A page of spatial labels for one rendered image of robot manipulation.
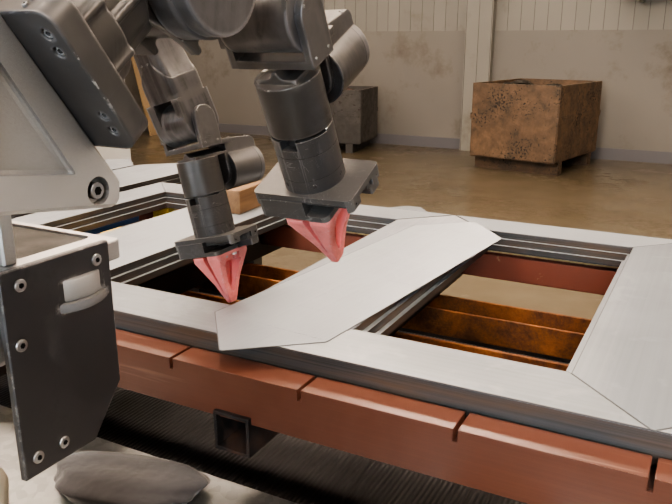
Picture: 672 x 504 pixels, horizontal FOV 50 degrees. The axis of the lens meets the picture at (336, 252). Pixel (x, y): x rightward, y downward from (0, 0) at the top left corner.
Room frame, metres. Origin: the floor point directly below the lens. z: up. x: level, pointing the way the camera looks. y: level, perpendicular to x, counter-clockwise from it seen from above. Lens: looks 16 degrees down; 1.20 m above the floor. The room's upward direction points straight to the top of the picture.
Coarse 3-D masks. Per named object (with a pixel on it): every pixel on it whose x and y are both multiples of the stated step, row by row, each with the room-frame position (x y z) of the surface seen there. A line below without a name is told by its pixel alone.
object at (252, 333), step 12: (216, 312) 0.90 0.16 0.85; (216, 324) 0.86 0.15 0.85; (228, 324) 0.86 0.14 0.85; (240, 324) 0.86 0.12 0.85; (252, 324) 0.86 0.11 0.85; (264, 324) 0.86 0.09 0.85; (228, 336) 0.82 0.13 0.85; (240, 336) 0.82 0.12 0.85; (252, 336) 0.82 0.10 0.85; (264, 336) 0.82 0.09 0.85; (276, 336) 0.82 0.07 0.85; (288, 336) 0.82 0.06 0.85; (300, 336) 0.82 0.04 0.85
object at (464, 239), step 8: (400, 232) 1.32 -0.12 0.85; (408, 232) 1.32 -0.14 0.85; (416, 232) 1.32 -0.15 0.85; (424, 232) 1.32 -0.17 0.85; (432, 232) 1.32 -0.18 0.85; (440, 232) 1.32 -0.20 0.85; (448, 232) 1.32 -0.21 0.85; (456, 232) 1.32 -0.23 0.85; (432, 240) 1.26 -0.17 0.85; (440, 240) 1.26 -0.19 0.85; (448, 240) 1.26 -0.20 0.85; (456, 240) 1.26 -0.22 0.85; (464, 240) 1.26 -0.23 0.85; (472, 240) 1.26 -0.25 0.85; (480, 240) 1.26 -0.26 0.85; (488, 240) 1.26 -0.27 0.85; (496, 240) 1.26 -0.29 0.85
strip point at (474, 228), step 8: (432, 224) 1.38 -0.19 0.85; (440, 224) 1.38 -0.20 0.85; (448, 224) 1.38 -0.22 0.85; (456, 224) 1.38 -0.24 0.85; (464, 224) 1.38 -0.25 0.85; (472, 224) 1.38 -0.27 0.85; (464, 232) 1.32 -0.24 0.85; (472, 232) 1.32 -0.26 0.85; (480, 232) 1.32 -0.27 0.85; (488, 232) 1.32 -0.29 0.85
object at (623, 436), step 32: (64, 224) 1.43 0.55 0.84; (96, 224) 1.49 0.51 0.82; (256, 224) 1.43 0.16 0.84; (352, 224) 1.46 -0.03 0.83; (384, 224) 1.43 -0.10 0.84; (416, 224) 1.38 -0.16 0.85; (160, 256) 1.19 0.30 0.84; (480, 256) 1.28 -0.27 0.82; (544, 256) 1.27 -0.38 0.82; (576, 256) 1.24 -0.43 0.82; (608, 256) 1.23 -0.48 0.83; (608, 288) 1.07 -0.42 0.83; (128, 320) 0.90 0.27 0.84; (384, 320) 0.91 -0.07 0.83; (224, 352) 0.83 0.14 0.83; (256, 352) 0.80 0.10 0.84; (288, 352) 0.78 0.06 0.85; (576, 352) 0.82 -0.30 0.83; (352, 384) 0.74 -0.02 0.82; (384, 384) 0.72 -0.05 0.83; (416, 384) 0.71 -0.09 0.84; (512, 416) 0.66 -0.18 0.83; (544, 416) 0.64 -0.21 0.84; (576, 416) 0.63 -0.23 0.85; (640, 448) 0.60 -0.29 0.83
